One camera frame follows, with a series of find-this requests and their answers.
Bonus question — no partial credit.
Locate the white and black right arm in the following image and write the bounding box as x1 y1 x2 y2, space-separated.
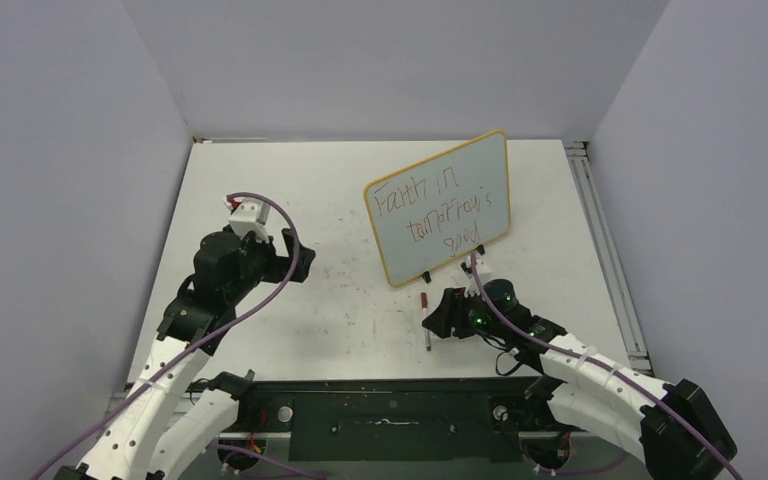
422 279 739 479

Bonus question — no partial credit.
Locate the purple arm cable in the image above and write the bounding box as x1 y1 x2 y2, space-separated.
29 192 329 480
468 251 746 480

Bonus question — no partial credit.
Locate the yellow framed whiteboard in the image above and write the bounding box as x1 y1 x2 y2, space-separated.
363 130 512 287

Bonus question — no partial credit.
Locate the aluminium right side rail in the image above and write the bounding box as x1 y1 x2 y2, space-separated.
563 141 653 374

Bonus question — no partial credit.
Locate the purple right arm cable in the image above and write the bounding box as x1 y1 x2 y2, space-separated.
468 251 746 480

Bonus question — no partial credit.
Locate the aluminium front rail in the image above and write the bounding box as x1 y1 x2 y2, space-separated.
95 390 695 442

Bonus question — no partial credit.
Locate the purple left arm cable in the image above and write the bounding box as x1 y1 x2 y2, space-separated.
29 192 329 480

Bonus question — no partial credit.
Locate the aluminium rail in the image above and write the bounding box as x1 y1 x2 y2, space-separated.
563 141 653 374
95 390 695 442

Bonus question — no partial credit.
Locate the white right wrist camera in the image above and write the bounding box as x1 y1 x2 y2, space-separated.
462 256 493 297

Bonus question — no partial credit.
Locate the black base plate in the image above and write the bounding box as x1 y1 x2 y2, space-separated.
125 374 658 465

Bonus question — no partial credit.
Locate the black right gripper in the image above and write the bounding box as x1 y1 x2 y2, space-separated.
424 284 509 339

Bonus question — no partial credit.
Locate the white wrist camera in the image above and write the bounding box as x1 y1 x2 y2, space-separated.
462 256 493 297
224 197 270 243

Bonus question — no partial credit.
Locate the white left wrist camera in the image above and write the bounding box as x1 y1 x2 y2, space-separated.
224 197 270 243

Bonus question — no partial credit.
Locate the white whiteboard marker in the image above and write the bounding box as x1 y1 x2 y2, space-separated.
421 306 432 352

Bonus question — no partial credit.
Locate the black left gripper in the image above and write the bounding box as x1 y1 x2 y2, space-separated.
225 228 313 304

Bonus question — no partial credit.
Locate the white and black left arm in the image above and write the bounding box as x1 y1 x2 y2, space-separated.
55 226 316 479

